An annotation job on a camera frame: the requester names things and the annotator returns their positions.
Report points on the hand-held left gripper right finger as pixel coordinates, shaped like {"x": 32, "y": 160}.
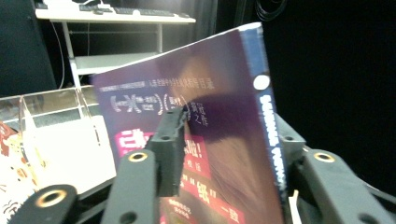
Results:
{"x": 291, "y": 143}

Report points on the black keyboard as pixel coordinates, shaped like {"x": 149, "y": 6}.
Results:
{"x": 143, "y": 11}

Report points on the white metal stand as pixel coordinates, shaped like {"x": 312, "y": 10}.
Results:
{"x": 109, "y": 62}

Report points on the clear acrylic book rack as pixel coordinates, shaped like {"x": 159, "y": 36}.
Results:
{"x": 53, "y": 101}

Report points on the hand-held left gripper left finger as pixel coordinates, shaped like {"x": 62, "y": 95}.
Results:
{"x": 169, "y": 161}

